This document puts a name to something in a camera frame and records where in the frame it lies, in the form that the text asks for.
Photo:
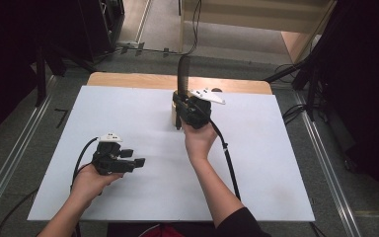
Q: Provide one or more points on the dark curtain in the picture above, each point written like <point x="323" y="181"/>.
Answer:
<point x="6" y="49"/>
<point x="365" y="82"/>

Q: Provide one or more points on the person's right hand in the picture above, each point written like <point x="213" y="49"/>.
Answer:
<point x="199" y="141"/>

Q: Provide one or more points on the wooden table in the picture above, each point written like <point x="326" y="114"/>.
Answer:
<point x="128" y="80"/>

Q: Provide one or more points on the black equipment cabinet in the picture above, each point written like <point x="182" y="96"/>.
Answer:
<point x="103" y="26"/>

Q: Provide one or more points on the wooden holder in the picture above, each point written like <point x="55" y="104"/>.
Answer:
<point x="174" y="113"/>

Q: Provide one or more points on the white board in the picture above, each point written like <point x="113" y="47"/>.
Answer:
<point x="144" y="131"/>

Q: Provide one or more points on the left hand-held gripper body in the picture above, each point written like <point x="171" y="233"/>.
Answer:
<point x="108" y="159"/>

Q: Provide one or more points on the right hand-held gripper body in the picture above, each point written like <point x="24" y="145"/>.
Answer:
<point x="195" y="113"/>

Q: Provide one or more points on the metal floor rail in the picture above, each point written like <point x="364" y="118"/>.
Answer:
<point x="329" y="164"/>
<point x="10" y="164"/>
<point x="143" y="19"/>

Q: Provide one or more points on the black stand legs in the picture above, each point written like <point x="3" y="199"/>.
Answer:
<point x="311" y="89"/>
<point x="41" y="72"/>

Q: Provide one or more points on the light wooden platform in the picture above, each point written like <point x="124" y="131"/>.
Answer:
<point x="243" y="19"/>

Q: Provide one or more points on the person's left hand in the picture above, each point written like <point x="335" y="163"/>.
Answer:
<point x="89" y="182"/>

